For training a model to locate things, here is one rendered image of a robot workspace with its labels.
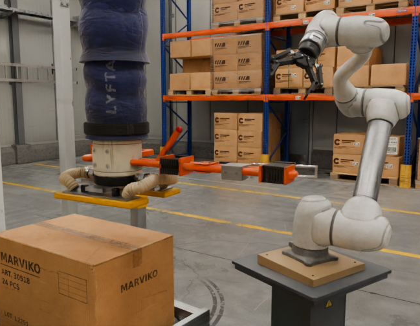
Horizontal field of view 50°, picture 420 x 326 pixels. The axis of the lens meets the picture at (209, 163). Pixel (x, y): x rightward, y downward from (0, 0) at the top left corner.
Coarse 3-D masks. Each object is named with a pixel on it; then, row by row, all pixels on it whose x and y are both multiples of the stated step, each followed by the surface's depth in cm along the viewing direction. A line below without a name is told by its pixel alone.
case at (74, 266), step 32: (32, 224) 191; (64, 224) 191; (96, 224) 191; (0, 256) 176; (32, 256) 163; (64, 256) 153; (96, 256) 152; (128, 256) 156; (160, 256) 171; (0, 288) 179; (32, 288) 166; (64, 288) 154; (96, 288) 145; (128, 288) 158; (160, 288) 172; (0, 320) 182; (32, 320) 168; (64, 320) 157; (96, 320) 147; (128, 320) 159; (160, 320) 174
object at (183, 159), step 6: (162, 156) 146; (168, 156) 149; (174, 156) 152; (180, 156) 151; (186, 156) 150; (192, 156) 147; (162, 162) 144; (168, 162) 143; (174, 162) 142; (180, 162) 142; (186, 162) 145; (162, 168) 144; (168, 168) 144; (174, 168) 143; (180, 168) 142; (168, 174) 143; (174, 174) 142; (180, 174) 142; (186, 174) 145
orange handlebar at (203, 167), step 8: (144, 152) 178; (152, 152) 182; (88, 160) 163; (136, 160) 152; (144, 160) 150; (152, 160) 149; (184, 168) 142; (192, 168) 141; (200, 168) 139; (208, 168) 138; (216, 168) 137; (248, 168) 132; (256, 168) 135; (256, 176) 131; (288, 176) 126; (296, 176) 127
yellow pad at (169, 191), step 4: (164, 188) 162; (168, 188) 163; (172, 188) 164; (176, 188) 164; (144, 192) 161; (148, 192) 160; (152, 192) 159; (156, 192) 158; (160, 192) 158; (164, 192) 157; (168, 192) 159; (172, 192) 161; (176, 192) 163; (152, 196) 160; (156, 196) 159; (160, 196) 158; (164, 196) 157; (168, 196) 159
